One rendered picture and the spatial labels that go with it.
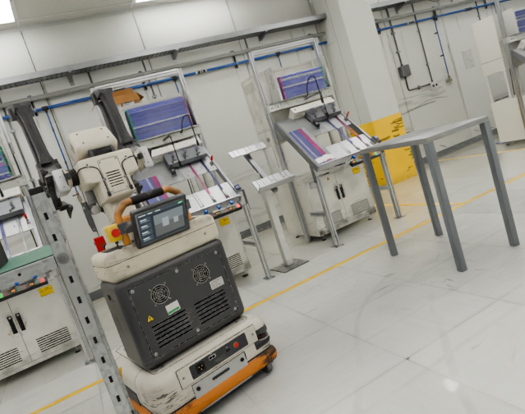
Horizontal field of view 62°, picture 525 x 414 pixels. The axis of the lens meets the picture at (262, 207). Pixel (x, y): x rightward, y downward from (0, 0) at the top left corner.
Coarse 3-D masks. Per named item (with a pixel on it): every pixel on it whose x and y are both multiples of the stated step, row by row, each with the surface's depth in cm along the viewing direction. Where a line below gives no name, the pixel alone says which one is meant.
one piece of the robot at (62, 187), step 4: (52, 172) 205; (56, 172) 206; (60, 172) 207; (56, 176) 205; (60, 176) 206; (56, 180) 205; (60, 180) 206; (64, 180) 207; (56, 184) 206; (60, 184) 205; (64, 184) 206; (56, 188) 209; (60, 188) 205; (64, 188) 206; (68, 188) 207; (56, 192) 211; (60, 192) 205; (64, 192) 206; (68, 192) 210; (60, 196) 212
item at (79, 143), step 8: (96, 128) 222; (104, 128) 224; (72, 136) 214; (80, 136) 215; (88, 136) 216; (96, 136) 218; (104, 136) 219; (112, 136) 220; (72, 144) 213; (80, 144) 211; (88, 144) 213; (96, 144) 215; (104, 144) 217; (112, 144) 219; (72, 152) 216; (80, 152) 211; (72, 160) 222; (80, 160) 214
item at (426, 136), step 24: (480, 120) 251; (384, 144) 289; (408, 144) 255; (432, 144) 241; (432, 168) 244; (504, 192) 258; (384, 216) 310; (432, 216) 324; (504, 216) 261; (456, 240) 248; (456, 264) 253
